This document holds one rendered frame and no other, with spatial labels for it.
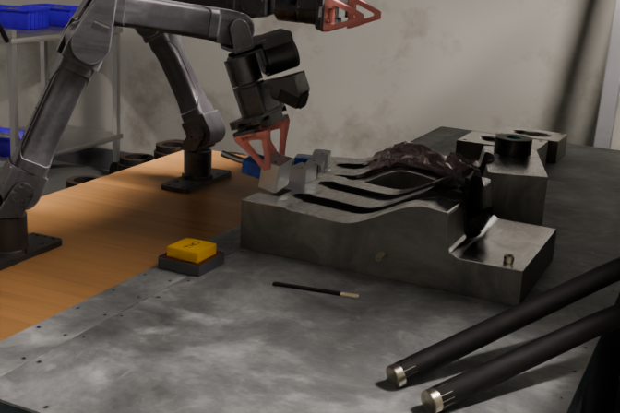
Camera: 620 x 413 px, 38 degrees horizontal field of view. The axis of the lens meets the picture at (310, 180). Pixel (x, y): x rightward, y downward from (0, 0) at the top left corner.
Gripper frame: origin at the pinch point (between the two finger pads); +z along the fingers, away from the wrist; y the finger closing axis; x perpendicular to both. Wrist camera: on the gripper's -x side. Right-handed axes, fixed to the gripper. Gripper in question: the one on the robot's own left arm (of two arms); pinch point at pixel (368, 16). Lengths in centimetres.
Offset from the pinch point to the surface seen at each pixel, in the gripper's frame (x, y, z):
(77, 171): 126, 239, -260
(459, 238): 32, -30, 31
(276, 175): 26.8, -30.8, -3.1
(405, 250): 34, -36, 24
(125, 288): 40, -62, -13
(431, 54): 37, 253, -62
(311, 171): 28.8, -16.7, -2.6
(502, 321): 32, -59, 45
